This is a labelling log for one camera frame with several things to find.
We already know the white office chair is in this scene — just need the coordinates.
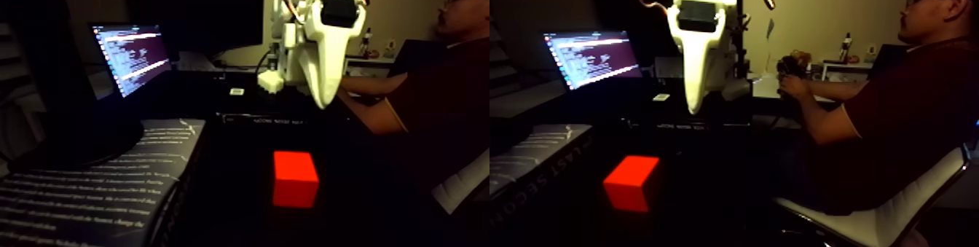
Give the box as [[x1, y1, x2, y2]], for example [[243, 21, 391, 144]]
[[772, 147, 976, 247]]

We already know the black book with white text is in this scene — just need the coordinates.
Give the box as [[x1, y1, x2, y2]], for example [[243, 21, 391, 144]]
[[0, 118, 208, 247]]

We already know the large black stand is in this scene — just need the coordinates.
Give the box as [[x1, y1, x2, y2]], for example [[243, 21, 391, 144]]
[[0, 0, 146, 175]]

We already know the black leader arm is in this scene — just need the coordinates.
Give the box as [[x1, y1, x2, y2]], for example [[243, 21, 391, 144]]
[[776, 50, 814, 101]]

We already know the black computer monitor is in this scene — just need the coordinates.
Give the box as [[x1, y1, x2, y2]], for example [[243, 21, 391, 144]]
[[126, 0, 265, 58]]

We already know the red cube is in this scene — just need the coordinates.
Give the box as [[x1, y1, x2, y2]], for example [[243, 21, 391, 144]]
[[272, 150, 321, 210]]

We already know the open laptop with lit screen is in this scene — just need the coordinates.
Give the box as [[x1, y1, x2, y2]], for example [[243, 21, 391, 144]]
[[90, 23, 181, 101]]

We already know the person's left hand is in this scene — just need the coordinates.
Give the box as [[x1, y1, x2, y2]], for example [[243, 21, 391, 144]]
[[778, 74, 811, 104]]

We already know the person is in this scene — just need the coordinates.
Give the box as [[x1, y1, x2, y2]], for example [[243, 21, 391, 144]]
[[778, 0, 979, 216]]

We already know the black box with white print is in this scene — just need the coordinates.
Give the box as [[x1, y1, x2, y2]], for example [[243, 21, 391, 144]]
[[216, 111, 315, 129]]

